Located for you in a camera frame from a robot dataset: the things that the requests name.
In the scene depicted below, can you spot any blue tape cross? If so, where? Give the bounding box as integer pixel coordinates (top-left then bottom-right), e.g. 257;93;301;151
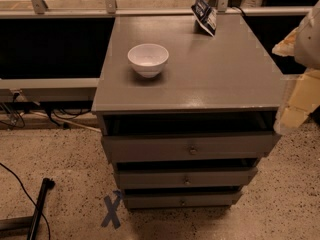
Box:
101;190;122;229

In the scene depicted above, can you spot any grey top drawer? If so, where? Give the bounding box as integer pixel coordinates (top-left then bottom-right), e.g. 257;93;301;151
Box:
102;111;279;163

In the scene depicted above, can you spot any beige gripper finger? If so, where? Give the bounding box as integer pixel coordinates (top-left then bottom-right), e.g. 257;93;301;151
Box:
273;68;320;134
272;28;297;57

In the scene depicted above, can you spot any metal railing frame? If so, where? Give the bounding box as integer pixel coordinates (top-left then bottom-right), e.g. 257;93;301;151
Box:
1;0;318;102

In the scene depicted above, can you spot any white cable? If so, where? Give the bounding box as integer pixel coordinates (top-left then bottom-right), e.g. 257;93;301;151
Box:
19;109;102;133

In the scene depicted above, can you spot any black floor cable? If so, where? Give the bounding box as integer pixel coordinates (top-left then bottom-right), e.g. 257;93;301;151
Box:
0;162;52;240

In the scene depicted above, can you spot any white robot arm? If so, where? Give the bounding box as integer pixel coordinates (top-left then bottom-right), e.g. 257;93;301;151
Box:
272;1;320;135

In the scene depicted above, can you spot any grey bottom drawer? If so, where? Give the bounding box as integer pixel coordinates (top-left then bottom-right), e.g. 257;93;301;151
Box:
123;186;242;209

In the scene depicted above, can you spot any black metal stand leg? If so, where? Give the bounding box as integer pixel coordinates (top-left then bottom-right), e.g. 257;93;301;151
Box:
0;178;55;240

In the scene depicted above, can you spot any grey drawer cabinet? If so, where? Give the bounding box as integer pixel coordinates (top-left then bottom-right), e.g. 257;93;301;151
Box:
91;14;287;210

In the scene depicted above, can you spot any grey drawer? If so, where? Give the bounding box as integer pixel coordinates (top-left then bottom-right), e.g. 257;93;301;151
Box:
115;158;257;189
123;186;242;209
102;111;279;163

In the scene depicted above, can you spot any grey middle drawer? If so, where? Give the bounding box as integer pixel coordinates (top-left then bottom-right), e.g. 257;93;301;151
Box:
115;158;257;189

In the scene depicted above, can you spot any blue white snack bag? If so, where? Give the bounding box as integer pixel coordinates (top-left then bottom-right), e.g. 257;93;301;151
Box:
191;0;217;37

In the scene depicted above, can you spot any white ceramic bowl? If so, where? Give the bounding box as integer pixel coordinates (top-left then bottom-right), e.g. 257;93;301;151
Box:
127;43;169;78

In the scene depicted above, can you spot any black cable bundle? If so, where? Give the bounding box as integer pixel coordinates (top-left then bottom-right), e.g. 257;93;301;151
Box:
0;92;93;130

